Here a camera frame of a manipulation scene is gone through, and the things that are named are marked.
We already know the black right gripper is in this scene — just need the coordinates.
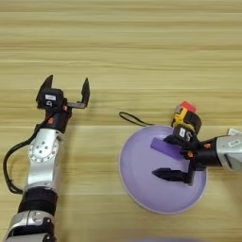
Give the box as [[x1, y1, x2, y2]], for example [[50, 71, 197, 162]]
[[151, 134, 223, 186]]

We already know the round purple plate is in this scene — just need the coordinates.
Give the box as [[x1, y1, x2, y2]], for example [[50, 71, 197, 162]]
[[118, 125, 209, 215]]

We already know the dark robot torso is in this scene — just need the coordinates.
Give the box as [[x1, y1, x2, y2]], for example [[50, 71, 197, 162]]
[[126, 237, 197, 242]]

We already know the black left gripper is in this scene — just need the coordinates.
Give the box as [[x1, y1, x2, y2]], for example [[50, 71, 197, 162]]
[[37, 74, 92, 133]]

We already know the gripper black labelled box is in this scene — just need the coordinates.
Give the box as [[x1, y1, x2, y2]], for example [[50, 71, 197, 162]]
[[36, 88, 66, 111], [172, 125, 196, 148]]

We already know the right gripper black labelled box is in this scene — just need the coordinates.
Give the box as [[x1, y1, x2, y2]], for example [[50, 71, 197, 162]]
[[172, 125, 196, 148]]

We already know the purple rectangular block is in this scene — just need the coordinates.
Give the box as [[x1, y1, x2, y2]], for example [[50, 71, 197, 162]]
[[149, 137, 185, 161]]

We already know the yellow black tape measure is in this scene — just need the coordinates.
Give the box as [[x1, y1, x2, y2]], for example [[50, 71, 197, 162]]
[[118, 105, 202, 135]]

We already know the red cube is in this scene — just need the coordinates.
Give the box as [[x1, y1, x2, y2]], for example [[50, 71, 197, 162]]
[[179, 100, 198, 113]]

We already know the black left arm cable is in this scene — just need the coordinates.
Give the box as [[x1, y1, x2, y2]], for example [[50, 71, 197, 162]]
[[2, 124, 43, 195]]

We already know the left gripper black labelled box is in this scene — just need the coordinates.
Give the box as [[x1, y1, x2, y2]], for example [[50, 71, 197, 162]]
[[36, 88, 66, 111]]

